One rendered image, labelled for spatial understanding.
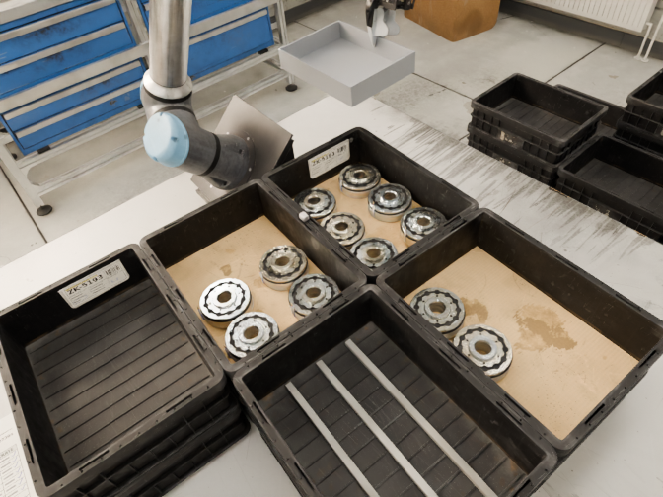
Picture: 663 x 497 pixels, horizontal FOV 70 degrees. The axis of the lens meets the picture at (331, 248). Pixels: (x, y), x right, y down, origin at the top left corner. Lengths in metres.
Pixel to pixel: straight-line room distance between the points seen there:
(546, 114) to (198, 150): 1.44
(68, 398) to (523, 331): 0.85
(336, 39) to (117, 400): 1.01
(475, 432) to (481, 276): 0.33
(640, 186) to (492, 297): 1.19
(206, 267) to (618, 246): 0.99
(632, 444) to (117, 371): 0.96
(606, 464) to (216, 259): 0.86
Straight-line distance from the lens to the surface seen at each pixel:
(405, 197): 1.14
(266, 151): 1.26
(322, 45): 1.36
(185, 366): 0.97
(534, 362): 0.94
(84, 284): 1.08
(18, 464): 1.19
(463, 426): 0.86
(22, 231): 2.91
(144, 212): 1.51
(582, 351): 0.98
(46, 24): 2.63
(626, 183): 2.10
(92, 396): 1.01
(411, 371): 0.89
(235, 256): 1.10
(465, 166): 1.50
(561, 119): 2.16
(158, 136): 1.22
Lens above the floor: 1.62
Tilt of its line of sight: 48 degrees down
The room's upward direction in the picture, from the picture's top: 7 degrees counter-clockwise
